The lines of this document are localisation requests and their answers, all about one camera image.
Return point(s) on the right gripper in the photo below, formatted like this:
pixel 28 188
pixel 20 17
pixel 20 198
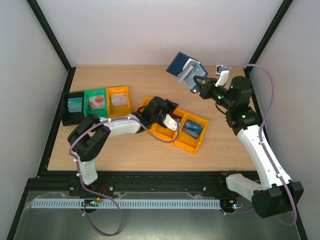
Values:
pixel 204 87

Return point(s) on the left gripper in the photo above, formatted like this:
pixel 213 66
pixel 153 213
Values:
pixel 172 106

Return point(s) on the blue leather card holder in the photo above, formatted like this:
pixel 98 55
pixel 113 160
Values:
pixel 185 68

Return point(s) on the yellow triple storage bin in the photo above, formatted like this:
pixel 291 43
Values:
pixel 185 135

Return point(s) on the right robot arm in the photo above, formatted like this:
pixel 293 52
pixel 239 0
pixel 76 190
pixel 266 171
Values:
pixel 276 193

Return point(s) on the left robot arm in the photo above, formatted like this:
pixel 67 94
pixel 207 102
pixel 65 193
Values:
pixel 88 138

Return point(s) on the red card stack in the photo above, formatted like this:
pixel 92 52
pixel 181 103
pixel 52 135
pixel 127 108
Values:
pixel 178 117

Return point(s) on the blue card stack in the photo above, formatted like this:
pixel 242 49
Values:
pixel 193 129

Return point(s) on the beige card stack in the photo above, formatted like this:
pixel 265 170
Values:
pixel 119 99

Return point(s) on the white red-dot card stack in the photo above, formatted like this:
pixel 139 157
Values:
pixel 97 102

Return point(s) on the teal card stack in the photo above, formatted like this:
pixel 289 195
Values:
pixel 75 104

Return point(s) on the yellow single storage bin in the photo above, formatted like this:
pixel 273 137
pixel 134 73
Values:
pixel 119 111

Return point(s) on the green storage bin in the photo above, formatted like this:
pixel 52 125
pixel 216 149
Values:
pixel 94 92

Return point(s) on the black storage bin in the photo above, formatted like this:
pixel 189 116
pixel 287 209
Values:
pixel 68 118

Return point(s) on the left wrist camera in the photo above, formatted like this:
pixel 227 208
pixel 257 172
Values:
pixel 171 123

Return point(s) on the light blue cable duct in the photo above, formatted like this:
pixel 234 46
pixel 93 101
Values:
pixel 193 204

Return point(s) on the black aluminium frame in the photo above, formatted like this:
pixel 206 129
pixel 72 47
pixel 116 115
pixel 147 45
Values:
pixel 162 181

